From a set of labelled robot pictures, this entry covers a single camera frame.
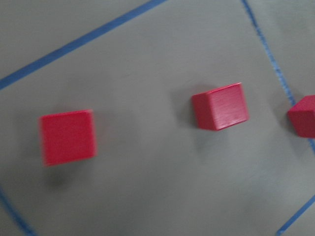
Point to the red cube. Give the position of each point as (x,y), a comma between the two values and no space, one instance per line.
(67,137)
(302,117)
(220,108)

